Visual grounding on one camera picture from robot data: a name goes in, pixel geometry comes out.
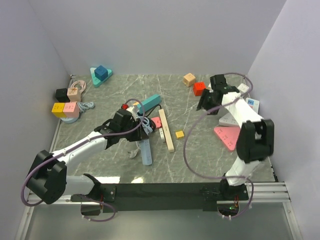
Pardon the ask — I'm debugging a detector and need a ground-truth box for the white triangular power strip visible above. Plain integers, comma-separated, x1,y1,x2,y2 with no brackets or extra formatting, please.
218,112,239,127

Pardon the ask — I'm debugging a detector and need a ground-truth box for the white multicolour power strip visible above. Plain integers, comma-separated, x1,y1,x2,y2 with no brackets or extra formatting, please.
245,97,260,114

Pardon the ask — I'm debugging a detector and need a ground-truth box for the blue cube socket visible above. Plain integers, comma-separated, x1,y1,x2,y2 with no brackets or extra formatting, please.
94,65,109,81

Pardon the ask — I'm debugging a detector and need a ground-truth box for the peach cube socket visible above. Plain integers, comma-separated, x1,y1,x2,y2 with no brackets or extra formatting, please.
182,73,196,87

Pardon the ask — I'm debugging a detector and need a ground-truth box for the light blue power strip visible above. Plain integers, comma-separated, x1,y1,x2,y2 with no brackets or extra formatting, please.
139,139,153,166

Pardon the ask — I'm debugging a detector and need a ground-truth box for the pink triangular power strip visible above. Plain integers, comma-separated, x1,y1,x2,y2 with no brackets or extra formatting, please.
213,126,241,152

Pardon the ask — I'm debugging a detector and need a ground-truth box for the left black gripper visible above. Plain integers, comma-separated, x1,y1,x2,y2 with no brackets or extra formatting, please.
120,117,149,142

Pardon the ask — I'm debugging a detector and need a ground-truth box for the black cube socket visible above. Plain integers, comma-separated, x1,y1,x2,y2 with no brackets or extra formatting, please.
54,88,70,103

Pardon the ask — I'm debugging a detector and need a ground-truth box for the pink cube socket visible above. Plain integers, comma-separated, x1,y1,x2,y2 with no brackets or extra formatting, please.
63,102,80,118

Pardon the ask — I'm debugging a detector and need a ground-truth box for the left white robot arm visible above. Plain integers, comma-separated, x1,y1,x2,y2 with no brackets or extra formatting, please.
24,109,156,205

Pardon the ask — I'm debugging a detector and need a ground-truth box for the red cube socket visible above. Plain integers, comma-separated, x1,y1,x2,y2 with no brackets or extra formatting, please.
193,81,206,96

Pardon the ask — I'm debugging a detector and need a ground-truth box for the yellow cube socket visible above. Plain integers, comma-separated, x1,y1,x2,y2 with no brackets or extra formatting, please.
51,102,67,118

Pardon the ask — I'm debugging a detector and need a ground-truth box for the pink coiled cable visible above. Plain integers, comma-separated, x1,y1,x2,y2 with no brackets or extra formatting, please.
69,79,88,96

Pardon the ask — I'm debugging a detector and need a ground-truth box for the beige power strip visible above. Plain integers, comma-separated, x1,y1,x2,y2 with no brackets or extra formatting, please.
158,109,175,153

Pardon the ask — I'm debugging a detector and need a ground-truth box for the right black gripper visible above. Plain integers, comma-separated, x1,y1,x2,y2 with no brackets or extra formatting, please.
196,88,221,116

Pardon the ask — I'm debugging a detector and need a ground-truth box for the white plug adapter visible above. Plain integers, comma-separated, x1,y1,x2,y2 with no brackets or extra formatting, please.
158,127,166,143

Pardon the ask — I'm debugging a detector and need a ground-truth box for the light blue round socket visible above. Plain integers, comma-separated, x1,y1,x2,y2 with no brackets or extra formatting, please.
60,101,95,124

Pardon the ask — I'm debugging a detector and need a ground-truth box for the white cable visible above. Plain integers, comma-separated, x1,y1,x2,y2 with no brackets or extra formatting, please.
127,147,141,159

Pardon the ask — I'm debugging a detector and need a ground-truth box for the teal triangular power strip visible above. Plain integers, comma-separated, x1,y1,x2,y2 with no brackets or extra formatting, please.
90,65,113,88

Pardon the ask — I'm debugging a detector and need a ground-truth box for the white cube socket right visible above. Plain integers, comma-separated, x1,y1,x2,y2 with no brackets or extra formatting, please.
237,83,250,97

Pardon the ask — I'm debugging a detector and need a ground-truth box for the pink plug adapter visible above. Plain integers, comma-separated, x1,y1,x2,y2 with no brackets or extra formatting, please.
151,116,162,130

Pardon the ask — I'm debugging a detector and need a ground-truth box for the black power cord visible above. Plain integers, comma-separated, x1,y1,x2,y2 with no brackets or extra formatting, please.
143,104,163,118

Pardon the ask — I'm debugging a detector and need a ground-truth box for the black base bar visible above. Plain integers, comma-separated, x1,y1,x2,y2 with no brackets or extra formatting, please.
101,182,223,212

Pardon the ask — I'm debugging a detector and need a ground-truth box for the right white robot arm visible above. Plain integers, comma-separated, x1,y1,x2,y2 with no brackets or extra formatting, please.
197,74,275,200

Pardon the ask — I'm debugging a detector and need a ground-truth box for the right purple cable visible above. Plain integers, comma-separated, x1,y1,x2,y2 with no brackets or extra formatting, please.
183,72,255,220

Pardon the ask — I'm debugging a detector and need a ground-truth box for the yellow plug adapter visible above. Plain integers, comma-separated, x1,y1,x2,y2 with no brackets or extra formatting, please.
175,130,185,139

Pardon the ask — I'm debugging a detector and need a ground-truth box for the beige cube socket left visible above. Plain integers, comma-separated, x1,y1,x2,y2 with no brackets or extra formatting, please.
67,87,81,102

